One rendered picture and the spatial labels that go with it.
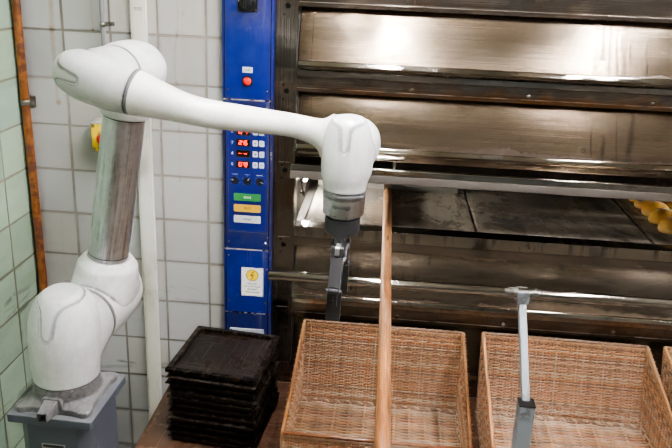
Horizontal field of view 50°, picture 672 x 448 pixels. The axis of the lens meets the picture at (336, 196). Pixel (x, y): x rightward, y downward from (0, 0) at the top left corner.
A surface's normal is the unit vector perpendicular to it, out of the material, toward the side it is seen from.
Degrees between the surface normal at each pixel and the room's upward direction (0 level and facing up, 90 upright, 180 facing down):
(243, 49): 90
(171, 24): 90
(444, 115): 70
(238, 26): 90
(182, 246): 90
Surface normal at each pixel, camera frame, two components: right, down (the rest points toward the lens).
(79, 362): 0.65, 0.26
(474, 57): -0.07, -0.04
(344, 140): -0.18, 0.14
